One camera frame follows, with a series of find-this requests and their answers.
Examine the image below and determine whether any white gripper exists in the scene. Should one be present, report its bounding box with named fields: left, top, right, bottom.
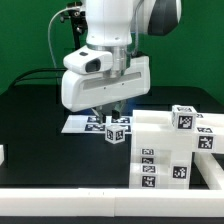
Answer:
left=61, top=56, right=150, bottom=124

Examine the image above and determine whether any white marker cube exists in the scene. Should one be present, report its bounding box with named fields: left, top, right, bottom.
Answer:
left=105, top=125, right=125, bottom=144
left=171, top=105, right=197, bottom=131

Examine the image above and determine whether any white chair back frame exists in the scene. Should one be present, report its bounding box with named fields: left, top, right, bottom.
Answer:
left=129, top=110, right=224, bottom=189

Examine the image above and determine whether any white chair seat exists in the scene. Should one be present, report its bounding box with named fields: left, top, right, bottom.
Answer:
left=131, top=125, right=194, bottom=164

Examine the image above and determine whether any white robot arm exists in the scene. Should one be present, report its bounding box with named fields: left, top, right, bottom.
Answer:
left=61, top=0, right=182, bottom=118

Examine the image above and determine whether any white piece at left edge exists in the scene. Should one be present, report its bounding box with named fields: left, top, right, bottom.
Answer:
left=0, top=145, right=4, bottom=166

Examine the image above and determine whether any white marker base plate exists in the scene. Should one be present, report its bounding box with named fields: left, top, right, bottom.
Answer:
left=62, top=115, right=132, bottom=134

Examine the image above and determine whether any black table cable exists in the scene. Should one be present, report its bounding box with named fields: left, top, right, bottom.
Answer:
left=8, top=67, right=68, bottom=91

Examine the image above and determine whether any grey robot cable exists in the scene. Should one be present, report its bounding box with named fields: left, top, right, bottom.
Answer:
left=47, top=5, right=82, bottom=86

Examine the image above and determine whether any white L-shaped wall fence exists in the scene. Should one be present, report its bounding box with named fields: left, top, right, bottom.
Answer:
left=0, top=153, right=224, bottom=217

